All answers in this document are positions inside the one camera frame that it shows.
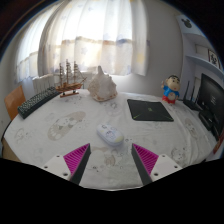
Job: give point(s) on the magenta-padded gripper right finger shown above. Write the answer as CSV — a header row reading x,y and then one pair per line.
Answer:
x,y
146,160

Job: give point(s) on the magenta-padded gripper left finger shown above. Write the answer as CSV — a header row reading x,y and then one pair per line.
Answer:
x,y
77,158

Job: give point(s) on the white cartoon-print computer mouse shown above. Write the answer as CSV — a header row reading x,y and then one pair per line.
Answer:
x,y
110,134

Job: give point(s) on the black square mouse pad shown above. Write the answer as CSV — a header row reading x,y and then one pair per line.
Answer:
x,y
150,110

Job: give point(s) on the white printed tablecloth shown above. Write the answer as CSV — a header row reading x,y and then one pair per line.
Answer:
x,y
73,140

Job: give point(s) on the dark computer keyboard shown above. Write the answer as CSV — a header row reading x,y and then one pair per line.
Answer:
x,y
36,101

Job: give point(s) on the black router with antennas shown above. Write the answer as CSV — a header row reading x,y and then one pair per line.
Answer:
x,y
190,104

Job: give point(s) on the wooden model sailing ship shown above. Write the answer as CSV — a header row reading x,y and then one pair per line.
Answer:
x,y
68,86

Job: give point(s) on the black box device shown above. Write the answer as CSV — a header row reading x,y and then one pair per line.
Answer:
x,y
206,119

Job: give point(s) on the cartoon boy figurine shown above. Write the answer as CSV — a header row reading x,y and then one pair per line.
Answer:
x,y
171,90

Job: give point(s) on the large white conch shell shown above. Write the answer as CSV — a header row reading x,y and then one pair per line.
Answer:
x,y
101,86

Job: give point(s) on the red flat packet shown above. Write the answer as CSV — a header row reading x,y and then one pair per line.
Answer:
x,y
220,145

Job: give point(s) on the white radiator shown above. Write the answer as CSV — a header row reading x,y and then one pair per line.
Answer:
x,y
43,83

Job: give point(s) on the orange wooden chair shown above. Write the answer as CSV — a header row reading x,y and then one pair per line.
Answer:
x,y
14,101

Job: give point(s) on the black computer monitor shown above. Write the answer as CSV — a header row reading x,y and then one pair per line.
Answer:
x,y
213,96

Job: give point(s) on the white star-print curtain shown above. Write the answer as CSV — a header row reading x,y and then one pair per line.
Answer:
x,y
93,36

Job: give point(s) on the white wall shelf unit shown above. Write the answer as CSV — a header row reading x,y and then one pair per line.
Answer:
x,y
196,56

